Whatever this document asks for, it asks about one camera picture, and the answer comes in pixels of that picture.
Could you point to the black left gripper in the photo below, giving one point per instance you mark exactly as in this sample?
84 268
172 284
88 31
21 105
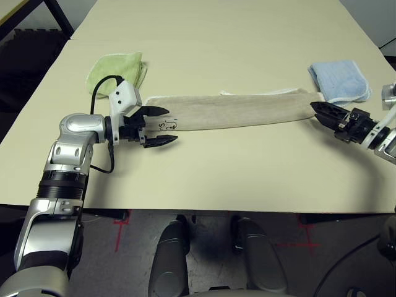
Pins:
133 130

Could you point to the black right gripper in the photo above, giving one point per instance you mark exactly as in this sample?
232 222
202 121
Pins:
355 127

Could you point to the beige towel white trim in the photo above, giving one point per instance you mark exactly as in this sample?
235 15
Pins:
232 111

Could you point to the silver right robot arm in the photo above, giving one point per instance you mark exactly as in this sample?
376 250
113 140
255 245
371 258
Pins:
388 148

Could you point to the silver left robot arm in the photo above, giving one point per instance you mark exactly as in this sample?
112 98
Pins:
77 127

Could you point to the folded blue towel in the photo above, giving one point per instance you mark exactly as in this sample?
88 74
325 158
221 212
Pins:
340 80

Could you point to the folded green towel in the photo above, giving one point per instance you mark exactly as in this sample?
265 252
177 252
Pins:
111 68

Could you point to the grey robot left leg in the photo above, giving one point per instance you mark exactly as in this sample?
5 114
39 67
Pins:
168 263

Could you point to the grey robot leg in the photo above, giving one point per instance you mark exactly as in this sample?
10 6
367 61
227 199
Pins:
260 260
168 263

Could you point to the black foam floor mat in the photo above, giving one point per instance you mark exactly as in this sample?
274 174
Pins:
28 62

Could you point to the grey robot right leg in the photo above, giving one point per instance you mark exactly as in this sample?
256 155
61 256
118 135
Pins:
260 260

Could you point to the round grey robot hip cap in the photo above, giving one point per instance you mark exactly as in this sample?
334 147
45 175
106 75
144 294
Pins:
357 293

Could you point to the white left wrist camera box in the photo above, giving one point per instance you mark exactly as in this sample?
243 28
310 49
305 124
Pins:
123 96

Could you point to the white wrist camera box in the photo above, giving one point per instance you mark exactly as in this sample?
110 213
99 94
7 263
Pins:
123 96
389 96

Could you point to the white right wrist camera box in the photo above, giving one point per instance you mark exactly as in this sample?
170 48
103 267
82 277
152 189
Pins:
389 96

